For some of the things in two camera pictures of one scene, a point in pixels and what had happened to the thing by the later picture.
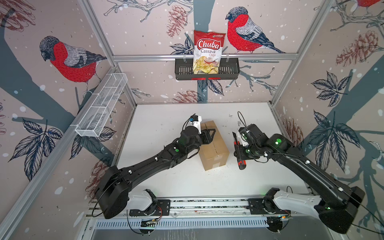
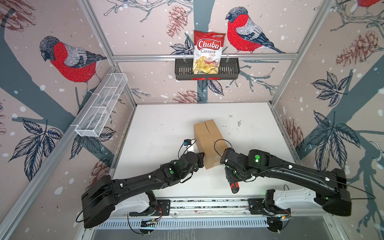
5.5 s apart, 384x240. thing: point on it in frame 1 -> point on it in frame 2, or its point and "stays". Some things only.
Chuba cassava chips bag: x=207 y=49 stays
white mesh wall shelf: x=95 y=118 stays
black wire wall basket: x=229 y=69 stays
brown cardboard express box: x=216 y=153 stays
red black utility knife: x=241 y=163 -> x=234 y=187
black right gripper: x=240 y=155 -> x=229 y=179
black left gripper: x=207 y=138 -> x=200 y=161
